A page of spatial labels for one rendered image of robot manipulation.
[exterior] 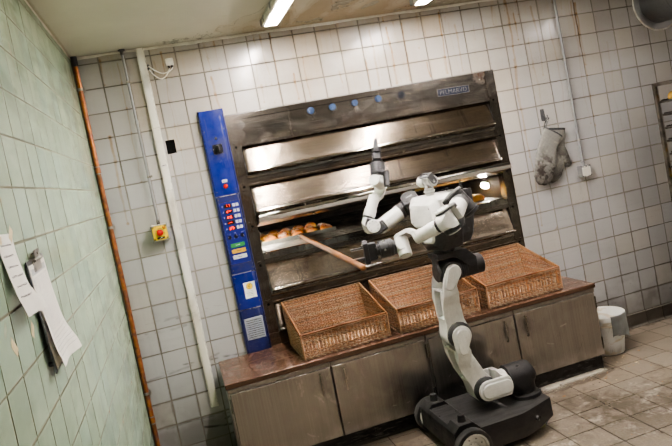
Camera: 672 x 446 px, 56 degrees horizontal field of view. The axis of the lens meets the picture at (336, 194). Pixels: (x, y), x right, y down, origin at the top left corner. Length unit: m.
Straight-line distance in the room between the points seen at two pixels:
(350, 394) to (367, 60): 2.16
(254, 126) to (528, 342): 2.22
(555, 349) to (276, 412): 1.81
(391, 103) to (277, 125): 0.81
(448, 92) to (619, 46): 1.45
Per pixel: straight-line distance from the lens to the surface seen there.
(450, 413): 3.74
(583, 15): 5.21
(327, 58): 4.30
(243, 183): 4.11
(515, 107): 4.77
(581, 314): 4.44
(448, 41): 4.62
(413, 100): 4.45
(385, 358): 3.87
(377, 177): 3.60
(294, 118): 4.20
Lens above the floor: 1.68
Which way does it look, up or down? 3 degrees down
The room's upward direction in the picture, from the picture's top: 11 degrees counter-clockwise
